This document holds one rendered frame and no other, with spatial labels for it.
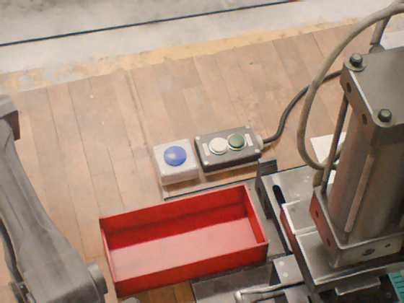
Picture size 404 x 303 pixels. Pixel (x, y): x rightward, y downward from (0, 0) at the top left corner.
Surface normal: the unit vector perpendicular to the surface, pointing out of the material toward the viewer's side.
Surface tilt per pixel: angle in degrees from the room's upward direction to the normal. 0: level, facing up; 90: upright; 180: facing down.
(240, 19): 0
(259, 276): 0
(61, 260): 17
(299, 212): 0
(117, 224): 90
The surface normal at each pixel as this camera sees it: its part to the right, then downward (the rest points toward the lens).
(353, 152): -0.90, 0.35
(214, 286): 0.01, -0.57
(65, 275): 0.17, -0.33
